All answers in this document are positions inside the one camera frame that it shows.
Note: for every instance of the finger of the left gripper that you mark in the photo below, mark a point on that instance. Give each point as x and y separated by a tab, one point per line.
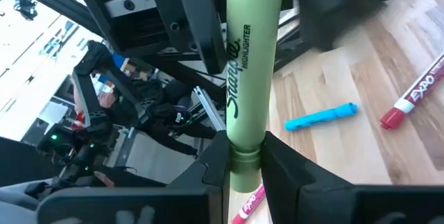
326	9
197	19

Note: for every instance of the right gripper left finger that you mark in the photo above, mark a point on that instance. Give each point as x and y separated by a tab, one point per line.
208	182

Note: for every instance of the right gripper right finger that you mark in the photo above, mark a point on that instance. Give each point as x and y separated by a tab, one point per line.
298	196

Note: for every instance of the pale green Sharpie highlighter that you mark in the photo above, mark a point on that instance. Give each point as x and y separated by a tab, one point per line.
253	78

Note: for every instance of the magenta Expo marker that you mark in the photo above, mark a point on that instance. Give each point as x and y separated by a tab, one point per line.
248	206

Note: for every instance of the person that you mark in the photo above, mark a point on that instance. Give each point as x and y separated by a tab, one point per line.
107	100

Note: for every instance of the silver aluminium bar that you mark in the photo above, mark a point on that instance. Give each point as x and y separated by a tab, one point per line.
209	107

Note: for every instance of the cyan highlighter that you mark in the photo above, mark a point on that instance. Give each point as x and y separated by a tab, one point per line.
320	116

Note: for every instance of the black ceiling camera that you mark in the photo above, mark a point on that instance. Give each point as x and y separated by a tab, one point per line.
26	5

